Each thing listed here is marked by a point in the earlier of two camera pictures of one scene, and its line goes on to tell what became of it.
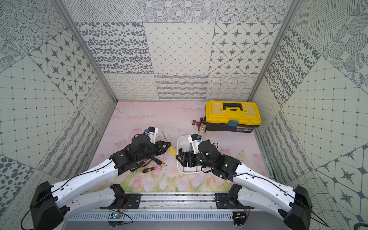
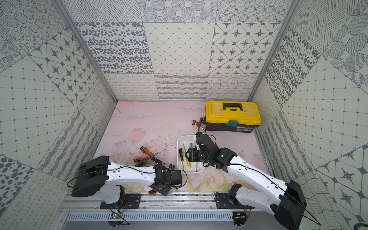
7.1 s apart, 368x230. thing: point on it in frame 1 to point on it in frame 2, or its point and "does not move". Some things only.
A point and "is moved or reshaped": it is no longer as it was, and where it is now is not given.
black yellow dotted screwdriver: [139, 164] does not move
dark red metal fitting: [199, 124] does not move
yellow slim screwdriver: [171, 149] is moved or reshaped
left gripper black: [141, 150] to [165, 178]
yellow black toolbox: [232, 116] does not move
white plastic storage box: [184, 144] does not move
